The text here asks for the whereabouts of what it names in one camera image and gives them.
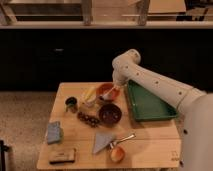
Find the dark brown bowl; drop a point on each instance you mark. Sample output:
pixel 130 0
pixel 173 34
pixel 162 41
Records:
pixel 110 114

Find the dark green mug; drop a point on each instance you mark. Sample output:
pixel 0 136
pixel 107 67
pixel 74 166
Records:
pixel 71 104

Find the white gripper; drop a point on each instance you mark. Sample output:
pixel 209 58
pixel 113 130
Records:
pixel 118 79

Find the green tray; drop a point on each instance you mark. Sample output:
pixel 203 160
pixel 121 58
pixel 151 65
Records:
pixel 145 106

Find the bunch of dark grapes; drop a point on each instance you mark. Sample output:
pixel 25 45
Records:
pixel 92 121

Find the metal spoon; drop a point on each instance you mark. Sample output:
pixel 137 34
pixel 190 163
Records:
pixel 116 142

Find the grey folded cloth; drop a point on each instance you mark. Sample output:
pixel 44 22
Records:
pixel 102 140

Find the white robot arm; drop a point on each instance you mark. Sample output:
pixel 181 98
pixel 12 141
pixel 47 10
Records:
pixel 196 105

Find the orange fruit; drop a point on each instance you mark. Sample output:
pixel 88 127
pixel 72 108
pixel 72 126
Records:
pixel 117 154

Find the wooden shelf rail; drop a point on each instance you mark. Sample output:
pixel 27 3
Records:
pixel 109 14

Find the red orange bowl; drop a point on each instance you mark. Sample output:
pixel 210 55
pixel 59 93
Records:
pixel 107 88

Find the white dish brush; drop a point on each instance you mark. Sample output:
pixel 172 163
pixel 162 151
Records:
pixel 106 95

